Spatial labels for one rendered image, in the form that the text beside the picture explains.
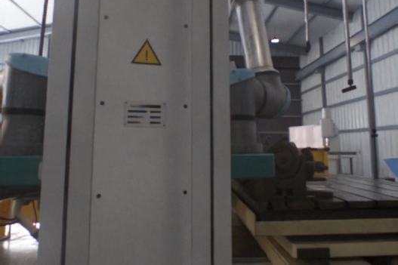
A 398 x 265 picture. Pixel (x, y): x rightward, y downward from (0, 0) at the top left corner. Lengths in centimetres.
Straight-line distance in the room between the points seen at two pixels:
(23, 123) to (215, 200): 43
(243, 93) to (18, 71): 52
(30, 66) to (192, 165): 41
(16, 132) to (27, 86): 10
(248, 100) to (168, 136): 27
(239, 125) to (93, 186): 37
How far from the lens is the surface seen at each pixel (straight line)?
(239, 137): 66
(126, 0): 58
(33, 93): 67
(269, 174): 69
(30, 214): 471
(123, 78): 52
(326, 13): 1324
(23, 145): 64
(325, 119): 756
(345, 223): 157
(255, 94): 72
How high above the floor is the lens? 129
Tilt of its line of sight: 6 degrees up
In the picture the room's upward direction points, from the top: straight up
